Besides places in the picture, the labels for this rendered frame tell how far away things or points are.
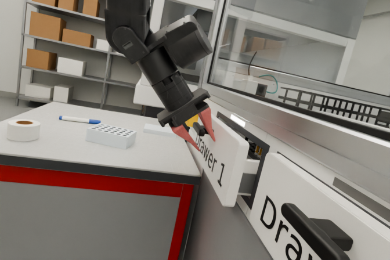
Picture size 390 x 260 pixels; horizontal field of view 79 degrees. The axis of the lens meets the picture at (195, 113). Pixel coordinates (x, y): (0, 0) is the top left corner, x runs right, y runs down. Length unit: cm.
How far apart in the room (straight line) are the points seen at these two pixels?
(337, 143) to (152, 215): 53
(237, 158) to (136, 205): 38
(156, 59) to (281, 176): 26
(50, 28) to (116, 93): 143
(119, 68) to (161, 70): 424
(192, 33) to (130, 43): 10
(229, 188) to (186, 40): 24
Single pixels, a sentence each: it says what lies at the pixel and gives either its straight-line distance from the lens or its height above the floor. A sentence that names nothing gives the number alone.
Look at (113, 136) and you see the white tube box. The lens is 73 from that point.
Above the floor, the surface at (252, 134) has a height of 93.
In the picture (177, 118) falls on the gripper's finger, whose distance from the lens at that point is 42.
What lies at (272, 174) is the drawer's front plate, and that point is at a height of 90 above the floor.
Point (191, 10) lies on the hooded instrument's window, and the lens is 134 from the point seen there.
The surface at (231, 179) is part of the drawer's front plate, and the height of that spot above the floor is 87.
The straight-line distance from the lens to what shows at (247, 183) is 42.
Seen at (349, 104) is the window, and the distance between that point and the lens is 31.
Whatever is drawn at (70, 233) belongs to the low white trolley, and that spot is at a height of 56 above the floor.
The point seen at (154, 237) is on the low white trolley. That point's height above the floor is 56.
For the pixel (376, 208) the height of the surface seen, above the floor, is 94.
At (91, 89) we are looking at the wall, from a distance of 472.
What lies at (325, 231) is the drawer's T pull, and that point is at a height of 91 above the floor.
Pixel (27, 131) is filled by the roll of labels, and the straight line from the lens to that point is 74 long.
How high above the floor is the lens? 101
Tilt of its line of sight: 9 degrees down
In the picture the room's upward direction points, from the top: 12 degrees clockwise
